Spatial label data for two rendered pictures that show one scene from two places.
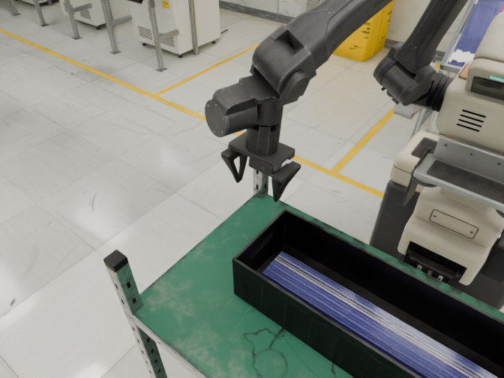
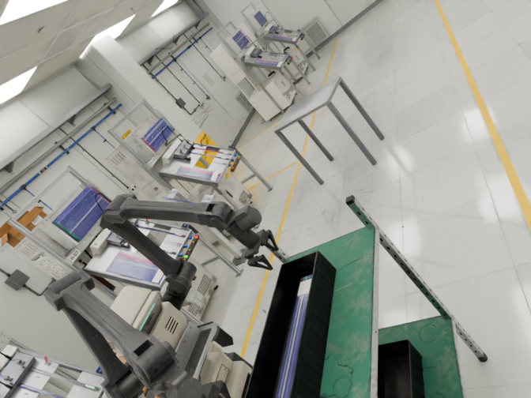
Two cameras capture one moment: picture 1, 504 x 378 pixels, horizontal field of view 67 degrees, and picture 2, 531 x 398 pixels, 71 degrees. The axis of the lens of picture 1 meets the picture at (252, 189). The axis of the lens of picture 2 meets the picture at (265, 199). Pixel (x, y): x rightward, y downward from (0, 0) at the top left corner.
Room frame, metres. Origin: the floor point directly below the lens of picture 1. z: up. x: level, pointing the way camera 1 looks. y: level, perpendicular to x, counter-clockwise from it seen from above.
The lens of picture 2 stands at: (0.11, 0.71, 1.77)
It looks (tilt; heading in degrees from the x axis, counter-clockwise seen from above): 21 degrees down; 270
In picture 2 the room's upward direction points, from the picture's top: 44 degrees counter-clockwise
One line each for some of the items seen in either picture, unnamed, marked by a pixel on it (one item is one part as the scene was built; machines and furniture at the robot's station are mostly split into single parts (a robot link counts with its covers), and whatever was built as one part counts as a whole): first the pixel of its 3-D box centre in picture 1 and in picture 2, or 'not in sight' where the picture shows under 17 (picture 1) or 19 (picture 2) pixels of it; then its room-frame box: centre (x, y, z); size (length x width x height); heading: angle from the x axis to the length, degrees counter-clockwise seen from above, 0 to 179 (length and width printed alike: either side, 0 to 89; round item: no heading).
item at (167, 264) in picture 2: not in sight; (152, 245); (0.52, -0.66, 1.42); 0.14 x 0.10 x 0.45; 142
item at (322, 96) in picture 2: not in sight; (329, 133); (-0.86, -2.87, 0.40); 0.70 x 0.45 x 0.80; 131
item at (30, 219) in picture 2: not in sight; (32, 213); (1.69, -2.96, 1.82); 0.68 x 0.30 x 0.20; 52
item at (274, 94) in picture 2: not in sight; (253, 70); (-1.53, -6.85, 0.95); 1.36 x 0.82 x 1.90; 142
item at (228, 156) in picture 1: (246, 164); not in sight; (0.56, 0.01, 1.19); 0.07 x 0.07 x 0.09; 54
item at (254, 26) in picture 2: not in sight; (270, 46); (-2.44, -7.98, 0.95); 1.36 x 0.82 x 1.90; 142
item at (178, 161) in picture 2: not in sight; (207, 185); (0.48, -3.94, 0.65); 1.01 x 0.73 x 1.29; 142
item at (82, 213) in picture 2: not in sight; (81, 214); (1.39, -2.86, 1.52); 0.51 x 0.13 x 0.27; 52
